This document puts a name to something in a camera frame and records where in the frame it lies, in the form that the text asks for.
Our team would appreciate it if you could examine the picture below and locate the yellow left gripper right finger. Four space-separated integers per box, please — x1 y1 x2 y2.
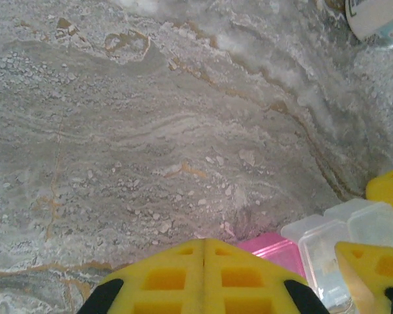
204 237 331 314

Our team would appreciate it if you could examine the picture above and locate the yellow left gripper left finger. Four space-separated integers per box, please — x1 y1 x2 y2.
77 237 206 314

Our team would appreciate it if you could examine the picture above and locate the pink and clear pill organizer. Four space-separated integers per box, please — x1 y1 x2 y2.
237 197 393 314

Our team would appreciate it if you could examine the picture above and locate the white pill bottle green cap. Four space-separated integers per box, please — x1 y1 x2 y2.
344 0 393 51

